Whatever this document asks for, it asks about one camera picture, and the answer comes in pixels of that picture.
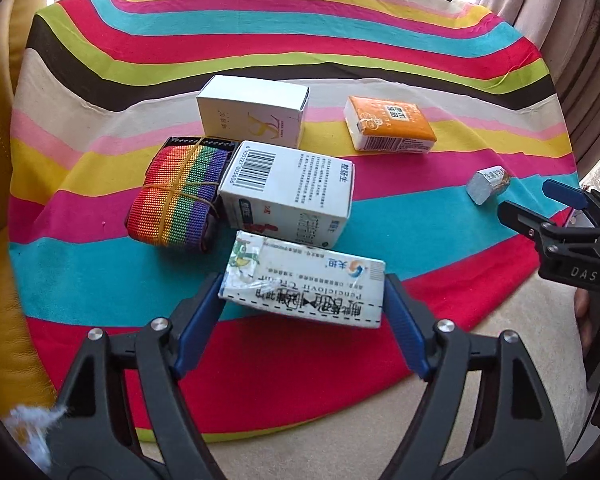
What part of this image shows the orange tissue pack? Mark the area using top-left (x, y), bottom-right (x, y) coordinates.
top-left (343, 95), bottom-right (437, 155)

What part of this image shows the colourful striped cloth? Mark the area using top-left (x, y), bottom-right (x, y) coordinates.
top-left (7, 0), bottom-right (581, 436)

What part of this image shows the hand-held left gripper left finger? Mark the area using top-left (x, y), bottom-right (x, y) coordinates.
top-left (45, 273), bottom-right (227, 480)

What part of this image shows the yellow leather sofa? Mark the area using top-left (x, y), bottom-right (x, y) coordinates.
top-left (0, 0), bottom-right (61, 411)

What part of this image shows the white ointment box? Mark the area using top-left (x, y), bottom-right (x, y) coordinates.
top-left (218, 230), bottom-right (386, 330)

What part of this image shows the white fluff tuft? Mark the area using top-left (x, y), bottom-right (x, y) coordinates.
top-left (7, 404), bottom-right (67, 473)

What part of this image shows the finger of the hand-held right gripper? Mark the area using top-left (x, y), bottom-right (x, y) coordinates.
top-left (497, 200), bottom-right (557, 242)
top-left (541, 179), bottom-right (590, 212)

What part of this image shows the white box with gold print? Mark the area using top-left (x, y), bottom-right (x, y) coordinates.
top-left (196, 75), bottom-right (311, 149)

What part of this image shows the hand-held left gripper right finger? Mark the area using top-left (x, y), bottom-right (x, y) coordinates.
top-left (380, 273), bottom-right (567, 480)

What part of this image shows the person's right hand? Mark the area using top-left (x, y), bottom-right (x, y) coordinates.
top-left (574, 289), bottom-right (594, 358)

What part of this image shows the beige curtain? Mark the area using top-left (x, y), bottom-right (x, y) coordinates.
top-left (475, 0), bottom-right (600, 196)

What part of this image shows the white barcode medicine box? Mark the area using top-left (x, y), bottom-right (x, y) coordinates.
top-left (217, 140), bottom-right (355, 250)

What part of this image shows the rainbow strap bundle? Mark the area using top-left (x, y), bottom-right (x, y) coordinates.
top-left (125, 135), bottom-right (239, 254)

